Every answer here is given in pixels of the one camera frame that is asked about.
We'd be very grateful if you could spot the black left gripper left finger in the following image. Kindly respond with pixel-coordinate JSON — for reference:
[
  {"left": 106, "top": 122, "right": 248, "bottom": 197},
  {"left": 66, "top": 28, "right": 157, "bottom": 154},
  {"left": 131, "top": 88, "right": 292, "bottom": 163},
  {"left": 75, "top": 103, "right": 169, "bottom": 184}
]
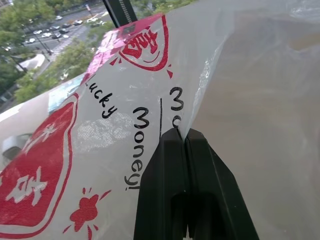
[{"left": 133, "top": 127, "right": 188, "bottom": 240}]

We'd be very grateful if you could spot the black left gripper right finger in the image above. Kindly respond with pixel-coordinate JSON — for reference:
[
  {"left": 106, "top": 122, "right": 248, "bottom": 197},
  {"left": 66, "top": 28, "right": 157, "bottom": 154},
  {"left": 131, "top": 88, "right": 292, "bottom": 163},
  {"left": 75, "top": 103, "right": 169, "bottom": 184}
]
[{"left": 184, "top": 128, "right": 260, "bottom": 240}]

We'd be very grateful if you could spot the translucent red-printed plastic bag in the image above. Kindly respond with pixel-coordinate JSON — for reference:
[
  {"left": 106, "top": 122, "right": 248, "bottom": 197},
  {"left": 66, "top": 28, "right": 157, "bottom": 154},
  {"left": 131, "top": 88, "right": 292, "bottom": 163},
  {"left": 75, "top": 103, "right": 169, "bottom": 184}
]
[{"left": 0, "top": 0, "right": 320, "bottom": 240}]

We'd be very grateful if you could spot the black ribbed window frame bar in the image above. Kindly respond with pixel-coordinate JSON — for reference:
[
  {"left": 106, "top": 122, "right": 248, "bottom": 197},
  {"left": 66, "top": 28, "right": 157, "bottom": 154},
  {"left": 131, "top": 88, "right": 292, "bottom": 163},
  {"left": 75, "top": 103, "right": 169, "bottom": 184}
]
[{"left": 102, "top": 0, "right": 138, "bottom": 29}]

